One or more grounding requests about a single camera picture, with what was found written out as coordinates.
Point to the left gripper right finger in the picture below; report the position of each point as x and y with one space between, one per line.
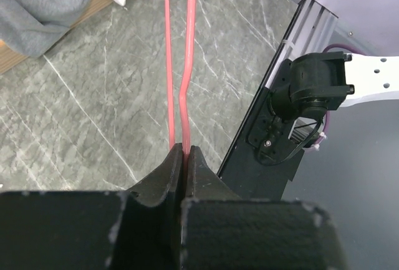
221 231

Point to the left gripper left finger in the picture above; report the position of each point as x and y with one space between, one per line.
135 228

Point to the grey tank top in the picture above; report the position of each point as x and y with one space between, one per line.
31 27

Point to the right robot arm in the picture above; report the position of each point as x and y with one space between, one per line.
318 82

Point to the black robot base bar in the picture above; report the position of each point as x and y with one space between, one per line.
256 164

